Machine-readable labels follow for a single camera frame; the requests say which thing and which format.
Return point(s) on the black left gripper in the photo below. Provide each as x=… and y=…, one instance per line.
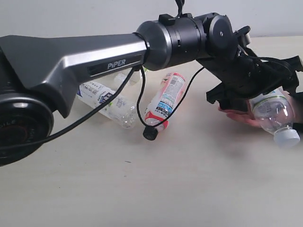
x=246, y=76

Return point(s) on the lime label clear bottle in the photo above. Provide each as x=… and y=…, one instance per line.
x=275, y=116

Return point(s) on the pink label black-cap bottle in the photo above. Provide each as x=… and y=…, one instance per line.
x=172, y=87

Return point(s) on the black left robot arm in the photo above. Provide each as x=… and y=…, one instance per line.
x=41, y=75

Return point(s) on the black sleeved forearm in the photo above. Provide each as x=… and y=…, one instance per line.
x=297, y=106

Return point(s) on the person's open hand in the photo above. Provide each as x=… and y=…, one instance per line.
x=247, y=117

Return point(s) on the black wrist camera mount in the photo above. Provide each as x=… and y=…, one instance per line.
x=243, y=36

